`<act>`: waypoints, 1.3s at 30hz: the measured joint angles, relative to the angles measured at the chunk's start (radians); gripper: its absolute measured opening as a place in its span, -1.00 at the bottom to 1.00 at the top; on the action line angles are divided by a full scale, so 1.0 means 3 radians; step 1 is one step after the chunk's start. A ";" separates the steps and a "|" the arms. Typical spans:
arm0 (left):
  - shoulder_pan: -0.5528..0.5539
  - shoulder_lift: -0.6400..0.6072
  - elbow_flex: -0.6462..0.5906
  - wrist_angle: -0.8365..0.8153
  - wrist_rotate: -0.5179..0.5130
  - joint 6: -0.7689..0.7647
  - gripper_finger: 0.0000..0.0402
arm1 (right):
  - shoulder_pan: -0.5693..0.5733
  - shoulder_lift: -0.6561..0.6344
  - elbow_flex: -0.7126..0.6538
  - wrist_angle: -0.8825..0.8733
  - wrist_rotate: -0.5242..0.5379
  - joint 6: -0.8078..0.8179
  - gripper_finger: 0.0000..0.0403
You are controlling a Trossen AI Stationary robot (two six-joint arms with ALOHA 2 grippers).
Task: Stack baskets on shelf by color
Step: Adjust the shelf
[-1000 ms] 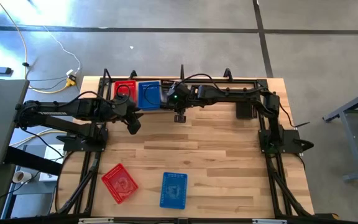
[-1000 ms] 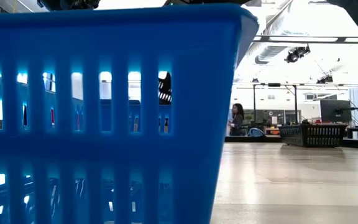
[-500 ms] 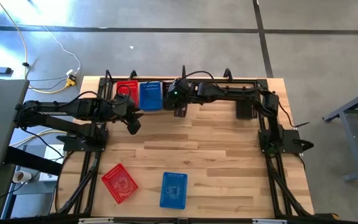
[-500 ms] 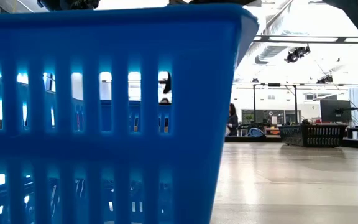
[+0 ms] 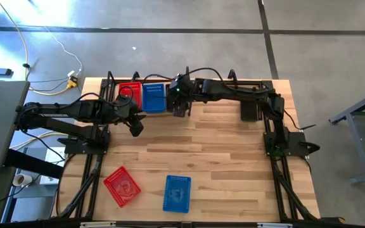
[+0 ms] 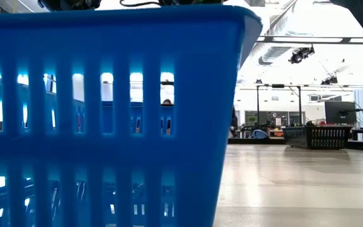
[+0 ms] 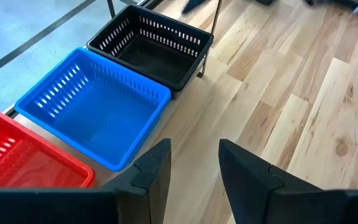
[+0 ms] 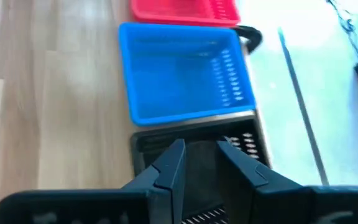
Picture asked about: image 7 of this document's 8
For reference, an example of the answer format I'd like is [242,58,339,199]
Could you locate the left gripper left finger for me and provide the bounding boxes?
[101,138,172,224]

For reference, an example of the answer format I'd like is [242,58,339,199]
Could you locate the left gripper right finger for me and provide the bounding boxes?
[218,138,349,224]

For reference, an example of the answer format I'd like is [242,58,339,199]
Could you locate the blue plastic basket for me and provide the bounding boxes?
[14,47,172,172]

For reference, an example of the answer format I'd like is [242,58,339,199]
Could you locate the red plastic basket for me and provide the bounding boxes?
[0,109,96,190]

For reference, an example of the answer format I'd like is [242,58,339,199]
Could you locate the black plastic basket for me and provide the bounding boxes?
[86,4,214,91]

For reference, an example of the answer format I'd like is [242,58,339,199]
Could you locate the black metal shelf frame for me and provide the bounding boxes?
[106,0,223,78]

